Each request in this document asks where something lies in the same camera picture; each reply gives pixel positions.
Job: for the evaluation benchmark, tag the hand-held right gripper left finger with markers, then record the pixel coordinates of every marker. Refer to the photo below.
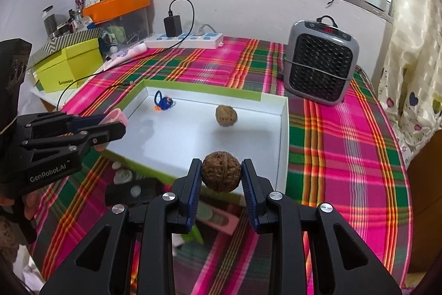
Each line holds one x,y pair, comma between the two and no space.
194,191

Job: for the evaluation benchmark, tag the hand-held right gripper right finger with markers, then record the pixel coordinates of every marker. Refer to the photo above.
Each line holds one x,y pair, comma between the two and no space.
249,191

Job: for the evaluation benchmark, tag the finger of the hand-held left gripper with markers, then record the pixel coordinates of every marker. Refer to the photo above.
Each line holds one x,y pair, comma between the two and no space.
88,119
107,133

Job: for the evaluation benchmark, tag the pink plastic clip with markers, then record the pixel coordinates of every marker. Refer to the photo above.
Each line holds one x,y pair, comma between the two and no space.
115,114

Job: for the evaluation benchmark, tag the dark brown walnut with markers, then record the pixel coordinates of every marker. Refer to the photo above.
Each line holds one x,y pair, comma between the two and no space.
221,172

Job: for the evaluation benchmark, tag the white box with green rim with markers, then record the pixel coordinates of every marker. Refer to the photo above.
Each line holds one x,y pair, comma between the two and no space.
179,139

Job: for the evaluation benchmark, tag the black remote with round button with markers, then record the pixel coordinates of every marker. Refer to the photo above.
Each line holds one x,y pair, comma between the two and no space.
121,192

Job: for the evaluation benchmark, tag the light brown walnut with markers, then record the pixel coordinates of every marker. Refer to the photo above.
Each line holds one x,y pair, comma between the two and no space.
226,115

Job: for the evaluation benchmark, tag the pink flat object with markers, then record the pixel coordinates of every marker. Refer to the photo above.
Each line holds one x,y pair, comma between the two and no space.
221,220

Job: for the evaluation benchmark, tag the yellow-green cardboard box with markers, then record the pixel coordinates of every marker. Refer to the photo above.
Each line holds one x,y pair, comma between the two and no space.
65,67

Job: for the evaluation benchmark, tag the white lotion tube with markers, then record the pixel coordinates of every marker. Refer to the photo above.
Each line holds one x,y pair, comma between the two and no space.
126,54

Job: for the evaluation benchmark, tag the plaid tablecloth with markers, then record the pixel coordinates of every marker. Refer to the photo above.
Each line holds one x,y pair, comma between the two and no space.
345,156

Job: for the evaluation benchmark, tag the glass jar with black lid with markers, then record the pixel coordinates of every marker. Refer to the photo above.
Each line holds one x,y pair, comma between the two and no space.
49,22

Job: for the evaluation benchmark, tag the storage bin with orange lid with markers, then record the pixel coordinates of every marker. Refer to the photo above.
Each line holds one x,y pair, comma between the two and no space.
121,10

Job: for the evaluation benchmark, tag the white power strip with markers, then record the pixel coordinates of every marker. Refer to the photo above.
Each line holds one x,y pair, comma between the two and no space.
186,40

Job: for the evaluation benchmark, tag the black power adapter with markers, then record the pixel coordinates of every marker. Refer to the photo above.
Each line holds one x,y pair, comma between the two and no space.
172,26

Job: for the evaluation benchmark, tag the grey space heater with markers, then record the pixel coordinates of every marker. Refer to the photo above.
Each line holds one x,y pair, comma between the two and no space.
319,67

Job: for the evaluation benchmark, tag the wooden cabinet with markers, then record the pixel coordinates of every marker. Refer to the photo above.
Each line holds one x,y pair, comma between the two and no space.
426,205

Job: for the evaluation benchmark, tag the heart print curtain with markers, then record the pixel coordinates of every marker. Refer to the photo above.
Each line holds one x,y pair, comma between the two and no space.
411,56

